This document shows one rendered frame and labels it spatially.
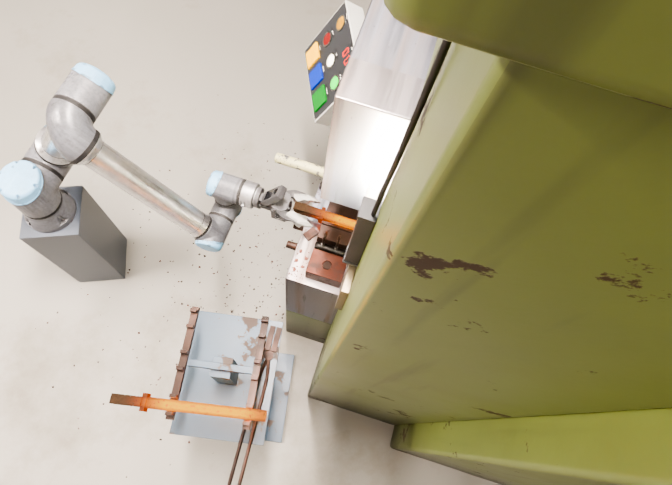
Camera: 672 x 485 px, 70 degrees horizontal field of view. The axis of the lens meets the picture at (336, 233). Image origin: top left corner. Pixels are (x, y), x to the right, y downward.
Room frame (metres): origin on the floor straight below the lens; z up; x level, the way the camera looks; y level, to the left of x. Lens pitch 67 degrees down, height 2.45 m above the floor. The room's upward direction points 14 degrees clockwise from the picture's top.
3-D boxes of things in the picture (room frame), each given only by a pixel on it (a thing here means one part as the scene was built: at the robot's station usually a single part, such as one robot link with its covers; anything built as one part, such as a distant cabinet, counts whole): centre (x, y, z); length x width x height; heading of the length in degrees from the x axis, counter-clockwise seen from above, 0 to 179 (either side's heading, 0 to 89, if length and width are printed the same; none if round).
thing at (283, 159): (1.04, 0.11, 0.62); 0.44 x 0.05 x 0.05; 86
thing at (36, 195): (0.59, 1.13, 0.79); 0.17 x 0.15 x 0.18; 175
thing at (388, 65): (0.63, -0.16, 1.56); 0.42 x 0.39 x 0.40; 86
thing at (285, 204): (0.68, 0.23, 0.97); 0.12 x 0.08 x 0.09; 86
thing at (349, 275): (0.37, -0.06, 1.27); 0.09 x 0.02 x 0.17; 176
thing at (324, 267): (0.51, 0.00, 0.95); 0.12 x 0.09 x 0.07; 86
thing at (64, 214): (0.58, 1.13, 0.65); 0.19 x 0.19 x 0.10
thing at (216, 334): (0.13, 0.23, 0.75); 0.40 x 0.30 x 0.02; 6
